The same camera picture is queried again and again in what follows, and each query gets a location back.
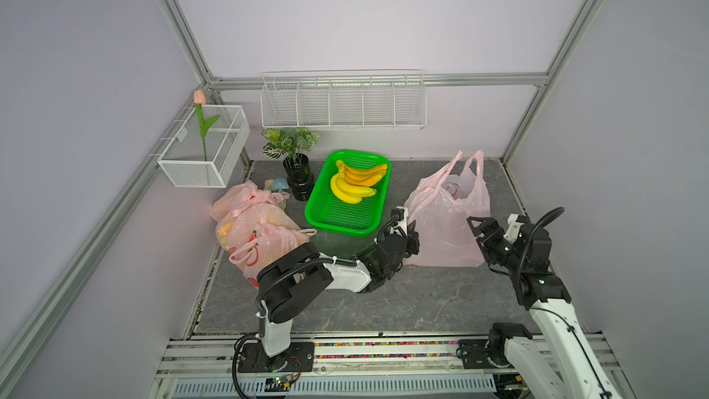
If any plain pink plastic bag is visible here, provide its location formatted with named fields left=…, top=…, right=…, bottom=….
left=404, top=151, right=491, bottom=268

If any yellow banana bunch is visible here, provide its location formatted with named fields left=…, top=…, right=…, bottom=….
left=330, top=174, right=377, bottom=205

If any pink peach printed bag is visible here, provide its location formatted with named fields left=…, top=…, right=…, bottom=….
left=226, top=224, right=317, bottom=288

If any orange banana bunch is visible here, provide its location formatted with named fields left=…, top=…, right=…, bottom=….
left=336, top=160, right=388, bottom=188

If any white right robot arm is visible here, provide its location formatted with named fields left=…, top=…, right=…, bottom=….
left=467, top=207, right=621, bottom=398

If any green plastic basket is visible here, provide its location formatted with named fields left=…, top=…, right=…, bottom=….
left=305, top=150, right=391, bottom=238

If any black ceramic vase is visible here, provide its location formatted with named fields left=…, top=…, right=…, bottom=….
left=282, top=153, right=315, bottom=201

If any green variegated artificial plant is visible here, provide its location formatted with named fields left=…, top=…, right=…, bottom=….
left=261, top=127, right=321, bottom=168

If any artificial pink tulip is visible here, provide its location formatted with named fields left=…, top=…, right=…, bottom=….
left=193, top=90, right=220, bottom=161

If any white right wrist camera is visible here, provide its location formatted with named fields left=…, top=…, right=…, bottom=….
left=504, top=214, right=530, bottom=243

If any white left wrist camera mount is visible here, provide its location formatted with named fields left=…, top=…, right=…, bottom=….
left=391, top=206, right=408, bottom=238

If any white wire wall shelf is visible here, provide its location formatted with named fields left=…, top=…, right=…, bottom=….
left=260, top=69, right=428, bottom=130

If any black corrugated cable conduit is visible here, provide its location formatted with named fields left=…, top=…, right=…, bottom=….
left=231, top=215, right=400, bottom=399

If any white wire wall basket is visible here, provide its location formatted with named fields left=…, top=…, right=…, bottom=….
left=157, top=105, right=250, bottom=188

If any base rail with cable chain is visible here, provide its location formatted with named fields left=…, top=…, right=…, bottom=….
left=154, top=333, right=627, bottom=399

